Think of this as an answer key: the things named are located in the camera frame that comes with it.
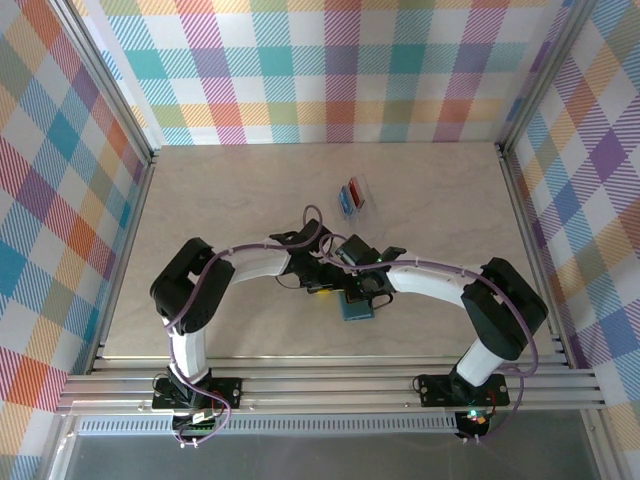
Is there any aluminium frame post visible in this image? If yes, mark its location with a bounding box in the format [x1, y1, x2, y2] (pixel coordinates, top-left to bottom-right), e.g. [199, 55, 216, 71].
[47, 0, 162, 169]
[494, 0, 604, 159]

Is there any clear acrylic card stand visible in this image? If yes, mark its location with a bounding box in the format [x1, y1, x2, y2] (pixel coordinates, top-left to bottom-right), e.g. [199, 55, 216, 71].
[332, 173, 377, 229]

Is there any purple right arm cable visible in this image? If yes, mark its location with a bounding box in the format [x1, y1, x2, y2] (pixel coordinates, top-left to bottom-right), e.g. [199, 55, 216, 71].
[319, 232, 540, 446]

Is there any long aluminium frame rail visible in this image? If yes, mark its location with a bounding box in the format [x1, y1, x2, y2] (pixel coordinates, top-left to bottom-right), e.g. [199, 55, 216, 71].
[55, 353, 609, 416]

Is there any black terminal block with wires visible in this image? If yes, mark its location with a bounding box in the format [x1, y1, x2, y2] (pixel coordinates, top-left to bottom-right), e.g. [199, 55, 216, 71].
[172, 409, 226, 434]

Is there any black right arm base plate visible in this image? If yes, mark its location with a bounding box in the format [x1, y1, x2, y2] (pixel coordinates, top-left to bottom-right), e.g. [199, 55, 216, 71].
[416, 372, 510, 409]

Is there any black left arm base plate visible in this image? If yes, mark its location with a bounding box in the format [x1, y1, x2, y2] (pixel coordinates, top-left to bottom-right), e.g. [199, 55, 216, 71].
[151, 375, 245, 412]

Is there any blue leather card holder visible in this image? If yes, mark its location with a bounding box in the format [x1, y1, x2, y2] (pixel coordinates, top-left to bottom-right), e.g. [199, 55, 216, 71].
[340, 293, 376, 323]

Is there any aluminium side rail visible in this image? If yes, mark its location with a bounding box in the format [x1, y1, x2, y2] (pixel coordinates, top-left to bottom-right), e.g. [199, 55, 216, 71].
[497, 142, 576, 371]
[85, 149, 162, 374]

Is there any grey metal sheet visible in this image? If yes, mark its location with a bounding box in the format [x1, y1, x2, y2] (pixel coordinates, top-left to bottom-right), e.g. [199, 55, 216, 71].
[39, 412, 606, 480]

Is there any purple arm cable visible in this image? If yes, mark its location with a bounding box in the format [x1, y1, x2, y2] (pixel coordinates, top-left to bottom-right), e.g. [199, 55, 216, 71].
[319, 232, 540, 446]
[167, 203, 351, 449]

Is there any small board with LEDs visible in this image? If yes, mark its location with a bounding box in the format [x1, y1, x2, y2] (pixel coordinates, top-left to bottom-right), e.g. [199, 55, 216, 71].
[457, 407, 491, 441]

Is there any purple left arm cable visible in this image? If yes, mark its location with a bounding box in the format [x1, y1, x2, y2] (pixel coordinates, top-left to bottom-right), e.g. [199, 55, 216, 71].
[167, 203, 351, 449]

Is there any grey slotted cable duct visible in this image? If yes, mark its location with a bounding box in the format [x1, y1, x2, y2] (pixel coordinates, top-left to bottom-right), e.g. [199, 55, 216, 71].
[78, 417, 460, 437]

